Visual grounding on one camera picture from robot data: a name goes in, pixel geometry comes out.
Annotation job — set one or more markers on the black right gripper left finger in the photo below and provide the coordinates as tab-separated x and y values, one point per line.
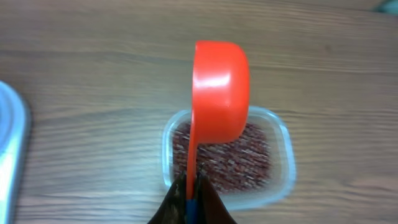
172	208

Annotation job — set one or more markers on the orange measuring scoop blue handle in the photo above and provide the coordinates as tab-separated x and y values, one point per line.
220	102

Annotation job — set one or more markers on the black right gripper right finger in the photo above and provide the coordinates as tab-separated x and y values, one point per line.
210	208

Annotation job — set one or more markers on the red beans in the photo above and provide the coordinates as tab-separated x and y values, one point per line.
239	166

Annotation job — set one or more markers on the blue metal bowl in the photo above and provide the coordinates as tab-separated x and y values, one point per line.
388	7

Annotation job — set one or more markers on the white digital kitchen scale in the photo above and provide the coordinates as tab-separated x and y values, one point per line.
15	129

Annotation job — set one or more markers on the clear plastic container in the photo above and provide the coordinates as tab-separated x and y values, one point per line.
282	170

